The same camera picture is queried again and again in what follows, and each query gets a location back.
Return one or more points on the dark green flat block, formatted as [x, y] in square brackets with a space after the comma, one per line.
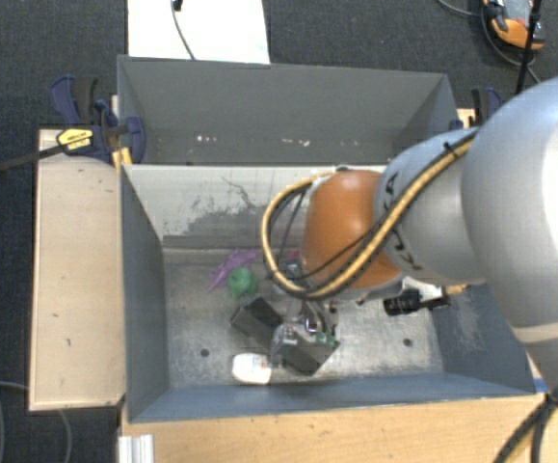
[254, 321]

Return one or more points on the purple spiky toy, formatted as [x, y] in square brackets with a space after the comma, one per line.
[232, 264]

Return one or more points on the pale wood board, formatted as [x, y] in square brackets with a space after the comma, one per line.
[78, 278]

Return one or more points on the grey metal bin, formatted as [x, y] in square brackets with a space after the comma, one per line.
[278, 114]

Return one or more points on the green round toy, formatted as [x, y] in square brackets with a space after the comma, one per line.
[240, 281]

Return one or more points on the black cylinder on white bracket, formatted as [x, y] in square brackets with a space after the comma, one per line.
[404, 303]

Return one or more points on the white plastic bottle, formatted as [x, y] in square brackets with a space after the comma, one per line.
[250, 368]

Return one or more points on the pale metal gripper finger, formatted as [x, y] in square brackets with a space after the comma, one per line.
[289, 335]
[279, 352]

